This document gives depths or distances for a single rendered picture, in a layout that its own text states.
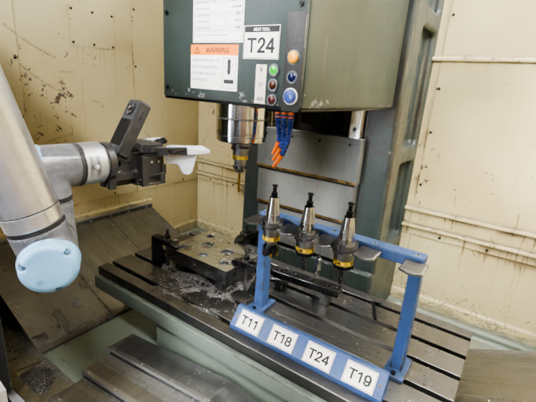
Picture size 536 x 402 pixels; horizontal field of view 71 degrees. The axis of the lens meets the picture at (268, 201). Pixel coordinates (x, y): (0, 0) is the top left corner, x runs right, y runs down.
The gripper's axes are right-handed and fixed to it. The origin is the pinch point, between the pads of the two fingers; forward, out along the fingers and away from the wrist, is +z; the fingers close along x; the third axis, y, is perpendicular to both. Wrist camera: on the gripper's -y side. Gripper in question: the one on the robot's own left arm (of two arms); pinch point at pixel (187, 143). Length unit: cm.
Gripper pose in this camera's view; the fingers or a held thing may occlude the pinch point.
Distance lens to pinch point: 85.9
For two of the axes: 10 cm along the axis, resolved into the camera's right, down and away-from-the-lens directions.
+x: 7.7, 2.4, -5.9
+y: -0.7, 9.5, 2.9
